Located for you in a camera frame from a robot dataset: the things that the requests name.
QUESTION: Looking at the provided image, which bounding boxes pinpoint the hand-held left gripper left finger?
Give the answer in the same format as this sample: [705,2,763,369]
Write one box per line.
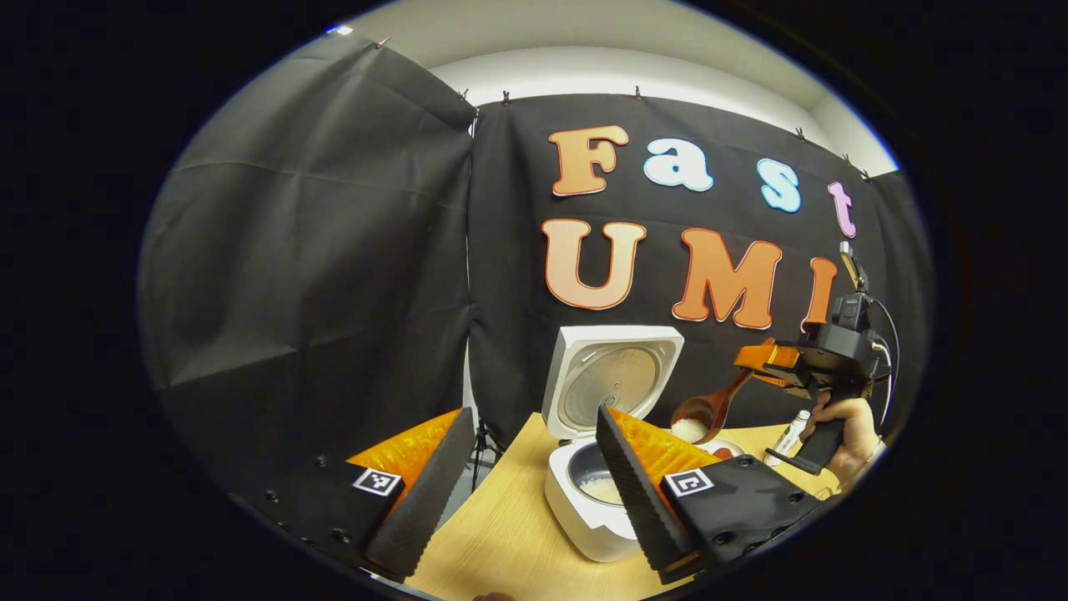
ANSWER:
[242,407,475,583]

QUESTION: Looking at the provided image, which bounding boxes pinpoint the black tripod stand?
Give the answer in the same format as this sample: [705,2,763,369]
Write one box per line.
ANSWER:
[468,417,506,493]

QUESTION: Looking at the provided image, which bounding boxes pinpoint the white drink bottle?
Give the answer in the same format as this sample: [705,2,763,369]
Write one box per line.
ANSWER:
[772,409,812,458]

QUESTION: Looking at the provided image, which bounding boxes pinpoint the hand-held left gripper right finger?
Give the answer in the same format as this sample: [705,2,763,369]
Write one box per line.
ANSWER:
[596,406,837,585]

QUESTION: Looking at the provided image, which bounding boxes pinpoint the brown wooden spoon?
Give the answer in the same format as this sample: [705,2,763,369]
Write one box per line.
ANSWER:
[670,367,758,445]

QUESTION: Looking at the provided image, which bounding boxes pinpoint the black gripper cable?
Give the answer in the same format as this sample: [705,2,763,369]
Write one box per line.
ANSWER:
[868,295,902,428]

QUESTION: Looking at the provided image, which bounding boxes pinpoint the white rice cooker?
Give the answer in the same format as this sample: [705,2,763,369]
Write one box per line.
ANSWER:
[541,326,685,563]

